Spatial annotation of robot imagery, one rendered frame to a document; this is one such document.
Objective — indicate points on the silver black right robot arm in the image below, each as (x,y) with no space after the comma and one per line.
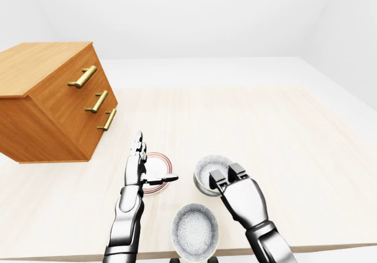
(268,242)

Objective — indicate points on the small wooden cabinet drawer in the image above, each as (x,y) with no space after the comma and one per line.
(89,141)

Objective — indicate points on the white plate with red rings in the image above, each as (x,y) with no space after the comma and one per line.
(157,166)

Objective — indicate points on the large wooden cabinet drawer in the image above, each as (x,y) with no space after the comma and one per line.
(59,98)

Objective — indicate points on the patterned black bowl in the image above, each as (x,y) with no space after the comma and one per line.
(210,164)
(194,233)

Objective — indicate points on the medium wooden cabinet drawer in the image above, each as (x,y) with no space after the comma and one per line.
(77,119)

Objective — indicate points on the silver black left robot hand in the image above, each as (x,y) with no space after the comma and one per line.
(134,169)

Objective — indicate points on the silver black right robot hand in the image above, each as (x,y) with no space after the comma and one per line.
(244,198)

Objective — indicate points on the small dark shape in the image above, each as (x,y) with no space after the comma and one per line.
(175,260)
(212,260)

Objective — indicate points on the wooden cabinet with drawers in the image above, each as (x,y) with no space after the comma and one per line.
(35,130)

